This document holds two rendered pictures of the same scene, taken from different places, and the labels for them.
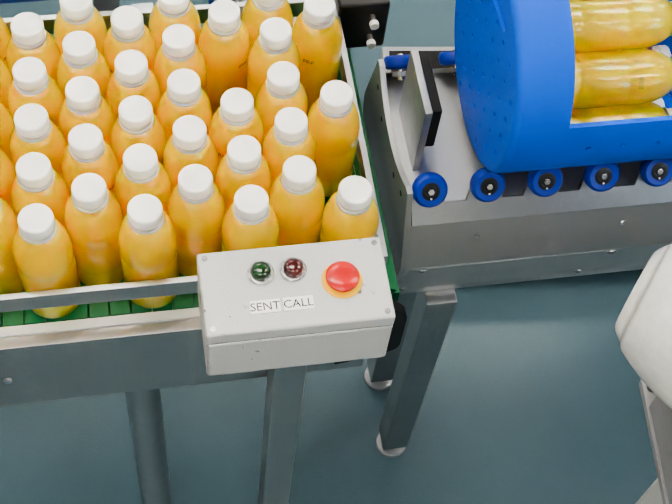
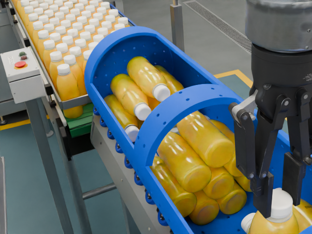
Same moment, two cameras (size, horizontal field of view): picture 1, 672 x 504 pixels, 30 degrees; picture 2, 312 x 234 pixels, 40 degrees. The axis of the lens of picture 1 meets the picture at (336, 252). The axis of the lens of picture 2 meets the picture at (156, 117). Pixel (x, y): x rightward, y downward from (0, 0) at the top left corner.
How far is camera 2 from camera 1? 173 cm
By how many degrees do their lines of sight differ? 61
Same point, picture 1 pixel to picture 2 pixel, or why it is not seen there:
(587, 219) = (117, 167)
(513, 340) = not seen: outside the picture
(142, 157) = (67, 37)
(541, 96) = (89, 62)
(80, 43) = (106, 22)
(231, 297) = (13, 53)
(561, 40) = (104, 47)
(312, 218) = not seen: hidden behind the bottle
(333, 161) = not seen: hidden behind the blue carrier
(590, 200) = (118, 156)
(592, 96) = (114, 90)
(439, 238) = (97, 134)
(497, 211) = (104, 135)
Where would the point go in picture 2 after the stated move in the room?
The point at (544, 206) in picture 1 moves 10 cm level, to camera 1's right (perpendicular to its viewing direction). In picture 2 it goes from (110, 145) to (111, 166)
